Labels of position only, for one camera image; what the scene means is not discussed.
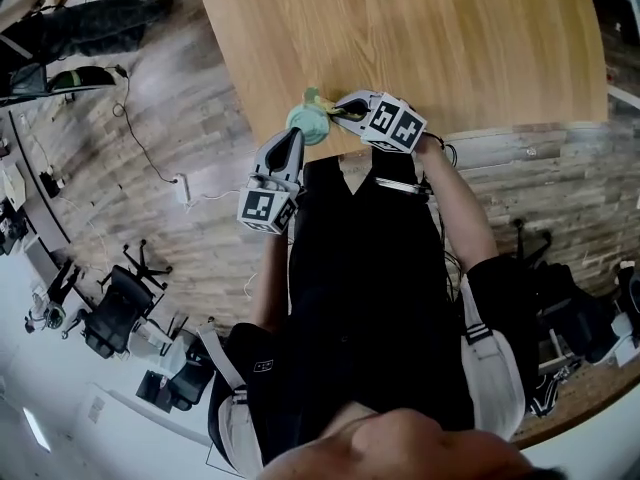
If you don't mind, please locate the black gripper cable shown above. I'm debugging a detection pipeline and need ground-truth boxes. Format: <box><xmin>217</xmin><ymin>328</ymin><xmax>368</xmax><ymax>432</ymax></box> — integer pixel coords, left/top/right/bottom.
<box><xmin>433</xmin><ymin>135</ymin><xmax>459</xmax><ymax>299</ymax></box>

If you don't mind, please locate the person's right shoulder strap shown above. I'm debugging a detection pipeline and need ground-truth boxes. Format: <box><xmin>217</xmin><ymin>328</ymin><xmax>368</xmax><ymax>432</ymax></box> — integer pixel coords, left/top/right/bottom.
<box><xmin>459</xmin><ymin>277</ymin><xmax>526</xmax><ymax>442</ymax></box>

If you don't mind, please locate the person's shoulder strap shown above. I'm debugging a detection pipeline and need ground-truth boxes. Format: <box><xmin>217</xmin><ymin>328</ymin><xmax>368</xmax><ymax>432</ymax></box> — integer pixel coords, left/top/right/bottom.
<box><xmin>459</xmin><ymin>277</ymin><xmax>526</xmax><ymax>442</ymax></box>
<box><xmin>197</xmin><ymin>322</ymin><xmax>264</xmax><ymax>477</ymax></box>

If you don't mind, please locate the black and green bag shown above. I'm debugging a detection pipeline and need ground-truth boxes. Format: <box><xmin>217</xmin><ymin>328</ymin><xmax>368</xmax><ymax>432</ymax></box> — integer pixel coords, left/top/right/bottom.
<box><xmin>47</xmin><ymin>65</ymin><xmax>119</xmax><ymax>92</ymax></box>

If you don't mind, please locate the black floor cable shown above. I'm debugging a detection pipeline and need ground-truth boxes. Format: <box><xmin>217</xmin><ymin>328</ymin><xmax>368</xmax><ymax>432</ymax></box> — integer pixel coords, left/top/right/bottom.
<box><xmin>112</xmin><ymin>70</ymin><xmax>179</xmax><ymax>184</ymax></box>

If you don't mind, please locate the person's left forearm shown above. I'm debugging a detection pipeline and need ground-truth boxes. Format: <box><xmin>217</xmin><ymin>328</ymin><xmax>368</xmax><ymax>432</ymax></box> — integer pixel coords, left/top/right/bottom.
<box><xmin>249</xmin><ymin>232</ymin><xmax>296</xmax><ymax>334</ymax></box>

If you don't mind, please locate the white power cable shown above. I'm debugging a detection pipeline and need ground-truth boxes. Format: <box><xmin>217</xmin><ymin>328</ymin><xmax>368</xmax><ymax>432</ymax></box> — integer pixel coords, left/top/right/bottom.
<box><xmin>184</xmin><ymin>190</ymin><xmax>241</xmax><ymax>214</ymax></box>

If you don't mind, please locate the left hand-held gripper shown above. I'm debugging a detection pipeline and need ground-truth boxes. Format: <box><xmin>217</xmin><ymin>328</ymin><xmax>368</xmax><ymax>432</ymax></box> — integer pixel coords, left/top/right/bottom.
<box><xmin>236</xmin><ymin>127</ymin><xmax>306</xmax><ymax>237</ymax></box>

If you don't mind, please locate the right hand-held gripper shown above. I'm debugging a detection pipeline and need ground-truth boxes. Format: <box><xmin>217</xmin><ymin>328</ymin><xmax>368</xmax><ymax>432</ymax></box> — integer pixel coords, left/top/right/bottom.
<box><xmin>332</xmin><ymin>90</ymin><xmax>429</xmax><ymax>155</ymax></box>

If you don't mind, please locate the person's right forearm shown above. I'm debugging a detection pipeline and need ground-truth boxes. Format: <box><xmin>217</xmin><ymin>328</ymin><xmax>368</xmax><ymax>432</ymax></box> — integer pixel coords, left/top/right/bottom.
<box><xmin>414</xmin><ymin>132</ymin><xmax>501</xmax><ymax>274</ymax></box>

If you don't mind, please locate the navy white striped bag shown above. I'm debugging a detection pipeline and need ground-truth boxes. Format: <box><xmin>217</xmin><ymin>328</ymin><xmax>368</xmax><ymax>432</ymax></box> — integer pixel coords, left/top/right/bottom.
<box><xmin>527</xmin><ymin>362</ymin><xmax>584</xmax><ymax>419</ymax></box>

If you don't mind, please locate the light green plastic bottle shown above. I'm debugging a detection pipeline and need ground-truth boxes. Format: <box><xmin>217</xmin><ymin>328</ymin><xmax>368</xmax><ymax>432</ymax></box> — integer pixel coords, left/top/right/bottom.
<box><xmin>285</xmin><ymin>86</ymin><xmax>331</xmax><ymax>148</ymax></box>

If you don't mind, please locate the dark grey table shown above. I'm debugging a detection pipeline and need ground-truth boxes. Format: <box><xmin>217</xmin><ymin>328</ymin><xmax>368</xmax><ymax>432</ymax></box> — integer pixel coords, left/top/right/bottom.
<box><xmin>7</xmin><ymin>110</ymin><xmax>71</xmax><ymax>254</ymax></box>

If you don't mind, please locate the white box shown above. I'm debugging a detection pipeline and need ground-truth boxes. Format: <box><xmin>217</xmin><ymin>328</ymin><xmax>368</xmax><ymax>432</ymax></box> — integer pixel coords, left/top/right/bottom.
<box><xmin>2</xmin><ymin>162</ymin><xmax>27</xmax><ymax>207</ymax></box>

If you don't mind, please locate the person's black outfit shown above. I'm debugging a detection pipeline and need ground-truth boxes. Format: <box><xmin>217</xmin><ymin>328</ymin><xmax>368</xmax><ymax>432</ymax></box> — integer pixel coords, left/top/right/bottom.
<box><xmin>207</xmin><ymin>155</ymin><xmax>526</xmax><ymax>474</ymax></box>

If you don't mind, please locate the black office chair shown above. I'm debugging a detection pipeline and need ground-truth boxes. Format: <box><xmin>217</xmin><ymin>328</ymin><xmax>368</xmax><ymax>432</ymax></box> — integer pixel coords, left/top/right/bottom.
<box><xmin>514</xmin><ymin>217</ymin><xmax>621</xmax><ymax>367</ymax></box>
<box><xmin>135</xmin><ymin>317</ymin><xmax>216</xmax><ymax>414</ymax></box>
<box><xmin>62</xmin><ymin>240</ymin><xmax>174</xmax><ymax>362</ymax></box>

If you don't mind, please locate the person's head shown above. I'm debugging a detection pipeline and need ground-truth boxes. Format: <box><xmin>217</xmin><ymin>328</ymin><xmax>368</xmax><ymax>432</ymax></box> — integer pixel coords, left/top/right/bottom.
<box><xmin>262</xmin><ymin>407</ymin><xmax>534</xmax><ymax>480</ymax></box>

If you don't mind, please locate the black floor box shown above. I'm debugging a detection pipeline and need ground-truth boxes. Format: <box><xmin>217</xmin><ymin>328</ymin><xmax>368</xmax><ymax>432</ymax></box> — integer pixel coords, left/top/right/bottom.
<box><xmin>38</xmin><ymin>167</ymin><xmax>66</xmax><ymax>199</ymax></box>

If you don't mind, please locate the person's left shoulder strap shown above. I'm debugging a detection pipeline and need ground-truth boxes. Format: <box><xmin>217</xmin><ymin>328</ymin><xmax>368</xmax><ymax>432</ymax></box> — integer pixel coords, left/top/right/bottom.
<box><xmin>197</xmin><ymin>322</ymin><xmax>264</xmax><ymax>477</ymax></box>

